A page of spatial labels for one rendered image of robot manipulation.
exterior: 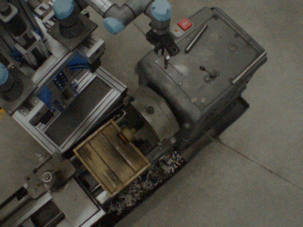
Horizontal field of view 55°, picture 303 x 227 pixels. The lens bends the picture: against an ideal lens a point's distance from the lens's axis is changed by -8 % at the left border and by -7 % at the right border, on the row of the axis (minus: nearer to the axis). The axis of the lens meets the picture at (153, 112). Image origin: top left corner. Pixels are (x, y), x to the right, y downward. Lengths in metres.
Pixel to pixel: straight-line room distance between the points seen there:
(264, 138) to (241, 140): 0.23
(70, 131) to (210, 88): 1.42
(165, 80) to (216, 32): 0.40
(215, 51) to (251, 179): 1.48
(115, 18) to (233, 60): 0.73
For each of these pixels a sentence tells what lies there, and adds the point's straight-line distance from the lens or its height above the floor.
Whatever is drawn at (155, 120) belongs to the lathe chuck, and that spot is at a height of 1.22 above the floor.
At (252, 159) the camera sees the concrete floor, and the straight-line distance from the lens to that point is 2.84.
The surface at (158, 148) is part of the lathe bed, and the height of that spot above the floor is 0.86.
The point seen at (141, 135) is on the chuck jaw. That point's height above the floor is 1.11.
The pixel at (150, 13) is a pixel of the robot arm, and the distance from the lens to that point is 1.20.
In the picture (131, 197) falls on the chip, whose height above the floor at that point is 0.58.
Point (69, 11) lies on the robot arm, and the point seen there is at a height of 1.38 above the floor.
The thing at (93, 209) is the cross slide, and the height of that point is 0.97.
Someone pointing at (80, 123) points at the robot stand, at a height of 0.23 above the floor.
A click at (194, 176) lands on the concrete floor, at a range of 2.70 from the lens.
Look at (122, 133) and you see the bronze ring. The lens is 1.60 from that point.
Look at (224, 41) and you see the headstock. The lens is 1.69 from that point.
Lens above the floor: 2.66
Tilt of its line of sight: 72 degrees down
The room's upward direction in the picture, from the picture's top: 1 degrees clockwise
